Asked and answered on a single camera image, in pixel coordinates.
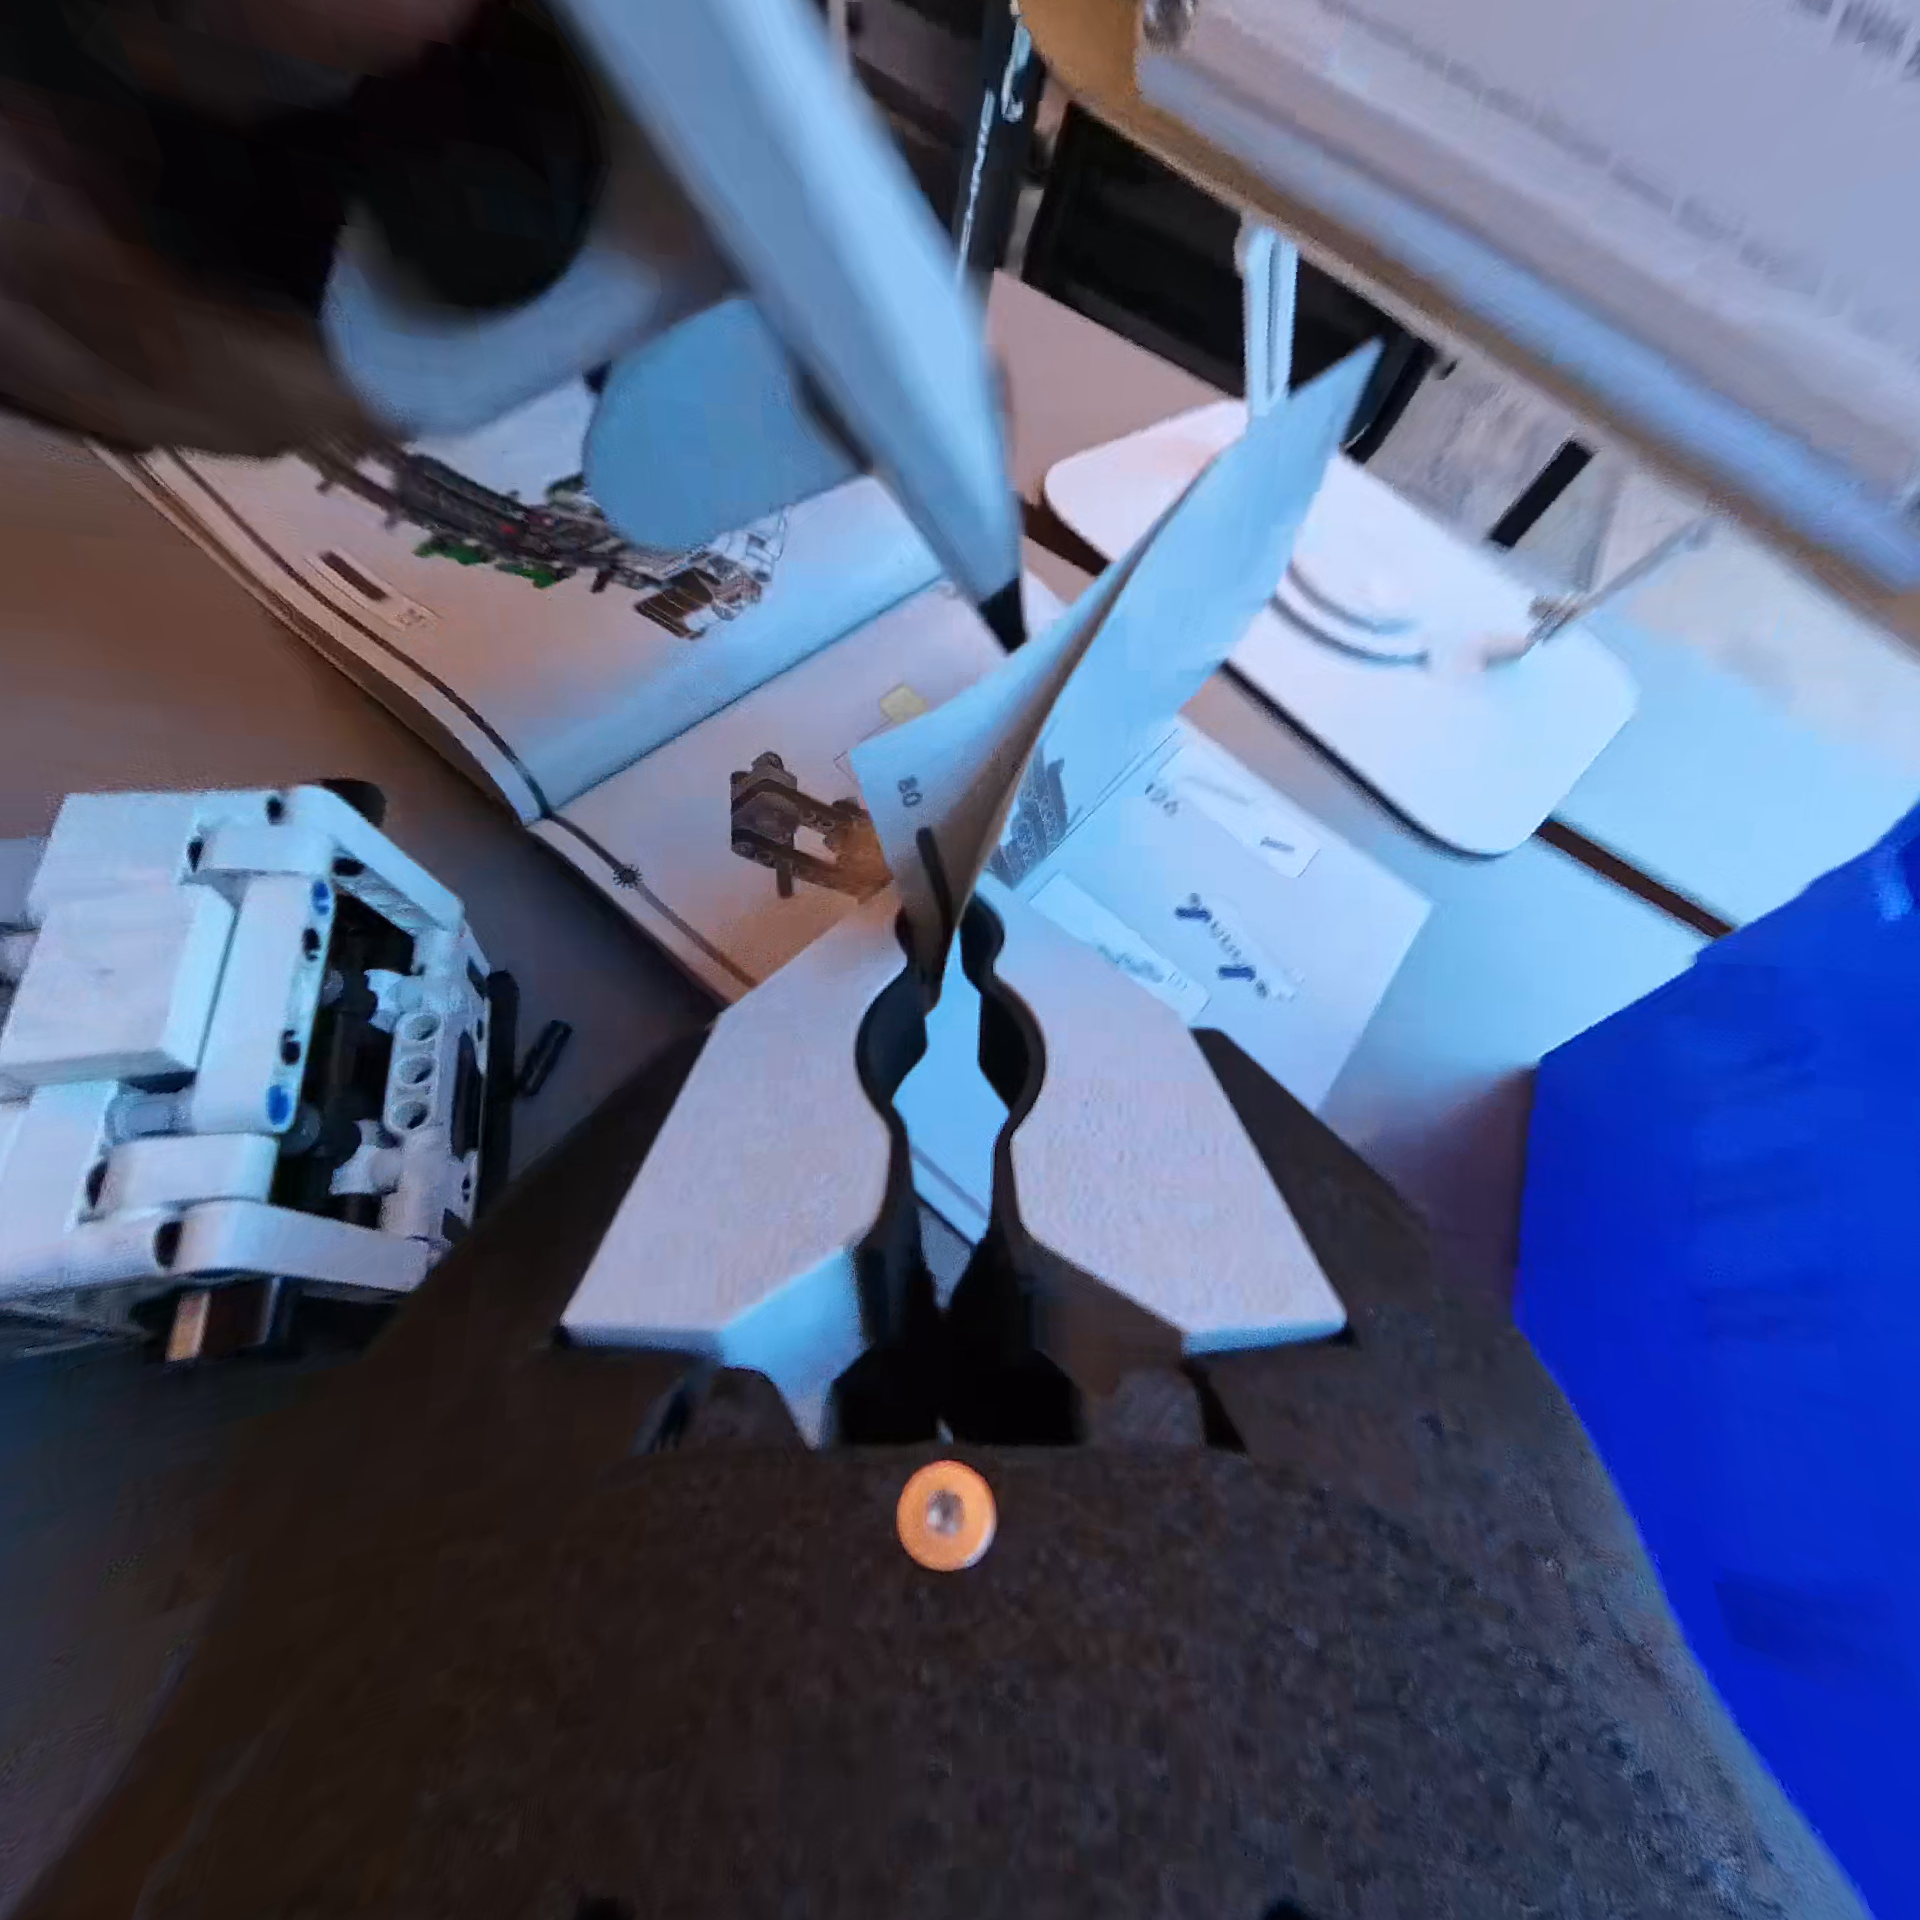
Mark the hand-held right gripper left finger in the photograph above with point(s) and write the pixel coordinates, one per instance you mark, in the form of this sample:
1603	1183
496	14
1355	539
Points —
737	1187

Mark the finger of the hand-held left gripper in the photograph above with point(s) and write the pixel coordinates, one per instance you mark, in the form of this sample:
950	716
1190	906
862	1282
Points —
840	257

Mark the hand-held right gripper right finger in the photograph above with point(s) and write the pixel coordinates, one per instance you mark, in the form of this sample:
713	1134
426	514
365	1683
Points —
1153	1187

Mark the lego instruction booklet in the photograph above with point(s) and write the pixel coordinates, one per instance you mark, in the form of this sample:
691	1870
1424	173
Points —
673	705

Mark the lego truck model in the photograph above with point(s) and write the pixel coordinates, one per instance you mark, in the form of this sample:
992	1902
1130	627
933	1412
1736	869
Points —
226	973

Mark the person's left hand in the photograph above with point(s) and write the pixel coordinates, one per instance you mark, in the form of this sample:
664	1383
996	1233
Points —
151	269

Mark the wooden document stand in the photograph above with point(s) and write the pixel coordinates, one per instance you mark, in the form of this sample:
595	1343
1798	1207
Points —
1350	631

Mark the blue plastic bin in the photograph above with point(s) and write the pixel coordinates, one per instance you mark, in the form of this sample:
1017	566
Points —
1727	1349

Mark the printed instruction sheet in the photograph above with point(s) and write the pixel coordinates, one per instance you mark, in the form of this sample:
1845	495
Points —
1650	134

